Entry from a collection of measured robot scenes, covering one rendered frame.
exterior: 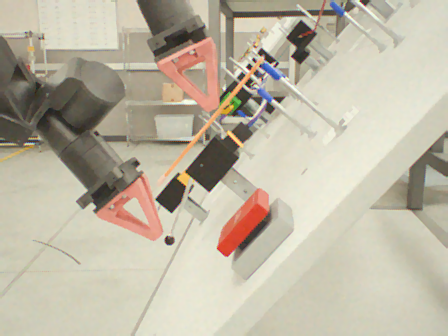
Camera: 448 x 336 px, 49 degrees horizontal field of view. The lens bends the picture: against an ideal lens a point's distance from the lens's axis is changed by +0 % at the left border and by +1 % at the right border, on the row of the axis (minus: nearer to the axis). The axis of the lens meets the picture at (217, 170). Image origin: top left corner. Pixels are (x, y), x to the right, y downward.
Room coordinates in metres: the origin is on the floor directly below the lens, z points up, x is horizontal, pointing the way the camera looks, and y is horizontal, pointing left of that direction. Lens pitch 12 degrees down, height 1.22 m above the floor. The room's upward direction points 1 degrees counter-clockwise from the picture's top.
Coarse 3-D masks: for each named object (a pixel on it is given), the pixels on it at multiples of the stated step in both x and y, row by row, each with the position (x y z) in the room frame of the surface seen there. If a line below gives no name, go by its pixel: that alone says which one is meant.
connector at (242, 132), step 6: (240, 126) 0.58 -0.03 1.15; (246, 126) 0.58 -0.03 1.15; (234, 132) 0.58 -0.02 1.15; (240, 132) 0.58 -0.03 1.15; (246, 132) 0.58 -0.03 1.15; (252, 132) 0.58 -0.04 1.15; (228, 138) 0.58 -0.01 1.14; (240, 138) 0.58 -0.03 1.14; (246, 138) 0.58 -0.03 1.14; (228, 144) 0.58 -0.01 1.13; (234, 144) 0.58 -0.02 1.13; (234, 150) 0.58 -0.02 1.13
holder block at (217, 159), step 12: (216, 144) 0.57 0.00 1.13; (204, 156) 0.57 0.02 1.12; (216, 156) 0.57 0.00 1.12; (228, 156) 0.57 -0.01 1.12; (192, 168) 0.57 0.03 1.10; (204, 168) 0.57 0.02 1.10; (216, 168) 0.57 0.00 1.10; (228, 168) 0.57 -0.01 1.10; (204, 180) 0.57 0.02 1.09; (216, 180) 0.57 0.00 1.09
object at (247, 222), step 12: (264, 192) 0.39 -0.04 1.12; (252, 204) 0.36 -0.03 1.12; (264, 204) 0.36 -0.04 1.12; (240, 216) 0.37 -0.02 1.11; (252, 216) 0.35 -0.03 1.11; (264, 216) 0.35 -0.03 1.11; (228, 228) 0.37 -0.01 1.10; (240, 228) 0.35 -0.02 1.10; (252, 228) 0.35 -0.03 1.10; (228, 240) 0.35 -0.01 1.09; (240, 240) 0.35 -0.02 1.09; (228, 252) 0.35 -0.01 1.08
